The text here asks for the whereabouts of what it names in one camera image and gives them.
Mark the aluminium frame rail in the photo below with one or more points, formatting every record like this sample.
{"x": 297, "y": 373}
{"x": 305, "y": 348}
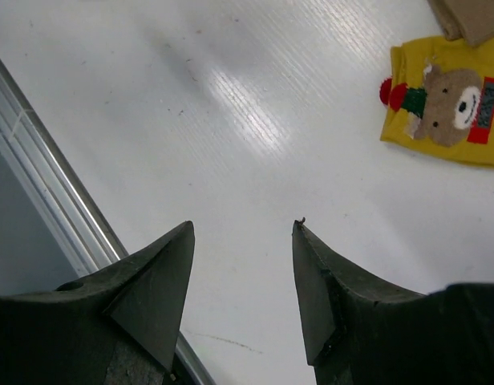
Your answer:
{"x": 51, "y": 231}

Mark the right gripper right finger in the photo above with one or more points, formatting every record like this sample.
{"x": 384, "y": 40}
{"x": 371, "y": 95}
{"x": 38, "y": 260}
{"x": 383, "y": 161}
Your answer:
{"x": 360, "y": 329}

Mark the cream brown striped sock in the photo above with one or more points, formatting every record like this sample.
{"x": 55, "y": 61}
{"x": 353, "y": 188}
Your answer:
{"x": 470, "y": 20}

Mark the yellow bear sock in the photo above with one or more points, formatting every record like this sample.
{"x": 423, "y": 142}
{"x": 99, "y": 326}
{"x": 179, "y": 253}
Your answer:
{"x": 440, "y": 99}

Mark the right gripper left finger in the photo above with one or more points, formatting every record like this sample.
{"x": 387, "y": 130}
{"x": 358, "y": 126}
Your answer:
{"x": 116, "y": 326}

